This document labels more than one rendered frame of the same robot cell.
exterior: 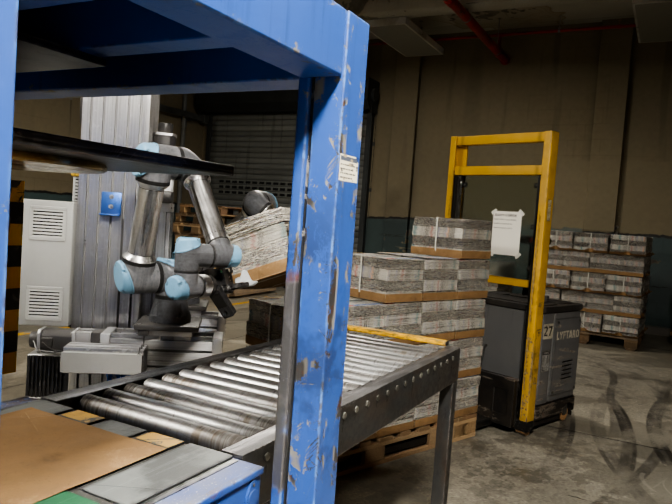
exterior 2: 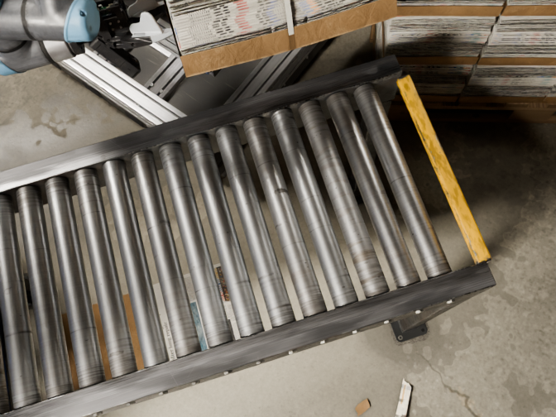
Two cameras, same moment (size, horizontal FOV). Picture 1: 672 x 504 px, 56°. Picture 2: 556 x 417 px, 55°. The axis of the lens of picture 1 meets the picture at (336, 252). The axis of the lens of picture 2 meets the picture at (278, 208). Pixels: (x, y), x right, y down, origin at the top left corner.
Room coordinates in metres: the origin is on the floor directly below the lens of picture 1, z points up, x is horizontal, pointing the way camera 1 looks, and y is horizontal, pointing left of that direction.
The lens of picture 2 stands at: (1.92, -0.36, 1.84)
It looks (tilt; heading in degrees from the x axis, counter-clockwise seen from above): 71 degrees down; 56
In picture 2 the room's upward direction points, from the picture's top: 11 degrees counter-clockwise
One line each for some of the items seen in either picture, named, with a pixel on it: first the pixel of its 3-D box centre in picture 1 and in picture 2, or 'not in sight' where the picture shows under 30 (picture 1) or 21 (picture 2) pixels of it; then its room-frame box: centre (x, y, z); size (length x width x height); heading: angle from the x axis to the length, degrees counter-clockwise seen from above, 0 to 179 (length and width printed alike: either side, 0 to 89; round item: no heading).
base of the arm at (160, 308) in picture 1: (170, 307); not in sight; (2.33, 0.60, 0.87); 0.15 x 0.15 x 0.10
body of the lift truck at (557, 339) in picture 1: (514, 353); not in sight; (4.33, -1.28, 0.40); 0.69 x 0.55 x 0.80; 42
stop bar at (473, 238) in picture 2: (393, 334); (441, 164); (2.42, -0.25, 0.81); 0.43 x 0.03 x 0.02; 62
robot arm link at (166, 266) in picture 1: (170, 276); not in sight; (2.33, 0.60, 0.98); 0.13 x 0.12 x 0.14; 130
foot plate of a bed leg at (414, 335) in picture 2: not in sight; (407, 322); (2.29, -0.45, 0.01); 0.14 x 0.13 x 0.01; 62
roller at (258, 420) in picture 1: (199, 411); not in sight; (1.44, 0.29, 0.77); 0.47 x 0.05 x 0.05; 62
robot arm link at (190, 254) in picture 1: (192, 255); (2, 16); (1.98, 0.45, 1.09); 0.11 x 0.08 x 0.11; 130
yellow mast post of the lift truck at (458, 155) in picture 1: (449, 266); not in sight; (4.32, -0.78, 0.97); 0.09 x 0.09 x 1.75; 42
